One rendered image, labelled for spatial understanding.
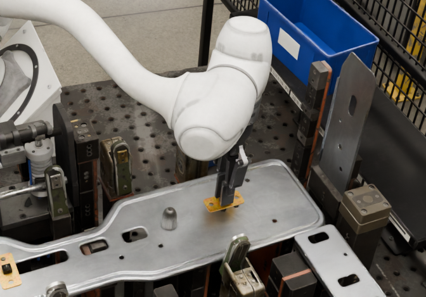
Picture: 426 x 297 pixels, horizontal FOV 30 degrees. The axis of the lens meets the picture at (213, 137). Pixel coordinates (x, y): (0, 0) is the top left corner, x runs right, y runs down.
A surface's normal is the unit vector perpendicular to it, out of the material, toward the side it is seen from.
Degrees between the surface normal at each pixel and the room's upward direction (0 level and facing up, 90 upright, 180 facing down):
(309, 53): 90
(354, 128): 90
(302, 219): 0
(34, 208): 0
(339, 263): 0
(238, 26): 8
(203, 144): 91
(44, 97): 43
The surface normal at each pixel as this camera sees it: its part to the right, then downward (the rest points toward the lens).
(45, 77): -0.56, -0.40
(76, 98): 0.08, -0.74
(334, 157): -0.90, 0.22
